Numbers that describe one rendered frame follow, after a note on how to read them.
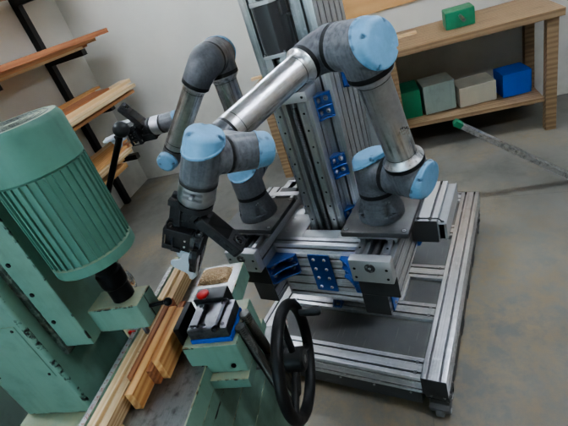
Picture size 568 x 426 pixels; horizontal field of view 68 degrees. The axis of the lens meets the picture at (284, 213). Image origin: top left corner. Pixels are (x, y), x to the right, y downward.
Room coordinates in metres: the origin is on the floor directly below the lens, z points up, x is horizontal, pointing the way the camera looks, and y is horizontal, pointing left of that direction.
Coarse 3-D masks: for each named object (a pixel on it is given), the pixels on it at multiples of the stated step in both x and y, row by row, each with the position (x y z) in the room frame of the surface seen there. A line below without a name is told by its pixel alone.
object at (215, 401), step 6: (216, 390) 0.68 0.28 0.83; (222, 390) 0.70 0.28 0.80; (216, 396) 0.67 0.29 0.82; (210, 402) 0.65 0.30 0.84; (216, 402) 0.66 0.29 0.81; (210, 408) 0.64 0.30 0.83; (216, 408) 0.66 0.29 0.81; (210, 414) 0.63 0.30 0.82; (204, 420) 0.61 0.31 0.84; (210, 420) 0.62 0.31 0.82
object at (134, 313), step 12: (144, 288) 0.83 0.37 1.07; (96, 300) 0.85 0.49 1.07; (108, 300) 0.83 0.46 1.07; (132, 300) 0.79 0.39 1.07; (144, 300) 0.80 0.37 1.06; (156, 300) 0.83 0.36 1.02; (96, 312) 0.80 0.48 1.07; (108, 312) 0.80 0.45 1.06; (120, 312) 0.79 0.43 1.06; (132, 312) 0.78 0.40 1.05; (144, 312) 0.78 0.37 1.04; (156, 312) 0.81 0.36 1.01; (96, 324) 0.81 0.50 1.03; (108, 324) 0.80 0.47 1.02; (120, 324) 0.79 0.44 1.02; (132, 324) 0.78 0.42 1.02; (144, 324) 0.77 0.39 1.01
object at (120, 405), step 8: (184, 272) 1.04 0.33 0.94; (176, 280) 1.01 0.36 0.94; (184, 280) 1.02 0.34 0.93; (176, 288) 0.97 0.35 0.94; (184, 288) 1.00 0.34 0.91; (168, 296) 0.95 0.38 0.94; (176, 296) 0.95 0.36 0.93; (160, 312) 0.89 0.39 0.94; (128, 384) 0.69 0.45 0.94; (120, 392) 0.67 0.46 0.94; (112, 400) 0.65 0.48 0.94; (120, 400) 0.65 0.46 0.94; (112, 408) 0.63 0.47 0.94; (120, 408) 0.64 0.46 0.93; (128, 408) 0.65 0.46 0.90; (104, 416) 0.62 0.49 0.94; (112, 416) 0.62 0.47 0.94; (120, 416) 0.63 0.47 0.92; (104, 424) 0.60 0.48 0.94; (112, 424) 0.60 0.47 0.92; (120, 424) 0.62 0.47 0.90
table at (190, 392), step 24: (240, 264) 1.04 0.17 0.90; (192, 288) 1.00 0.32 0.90; (240, 288) 0.97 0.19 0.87; (168, 384) 0.68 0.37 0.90; (192, 384) 0.66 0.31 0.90; (216, 384) 0.67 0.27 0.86; (240, 384) 0.66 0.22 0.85; (144, 408) 0.64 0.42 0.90; (168, 408) 0.62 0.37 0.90; (192, 408) 0.60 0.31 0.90
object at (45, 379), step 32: (0, 288) 0.79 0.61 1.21; (0, 320) 0.78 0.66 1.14; (32, 320) 0.80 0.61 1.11; (0, 352) 0.81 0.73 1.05; (32, 352) 0.78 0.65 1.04; (96, 352) 0.87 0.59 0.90; (0, 384) 0.84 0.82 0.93; (32, 384) 0.81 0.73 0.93; (64, 384) 0.78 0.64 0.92; (96, 384) 0.82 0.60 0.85
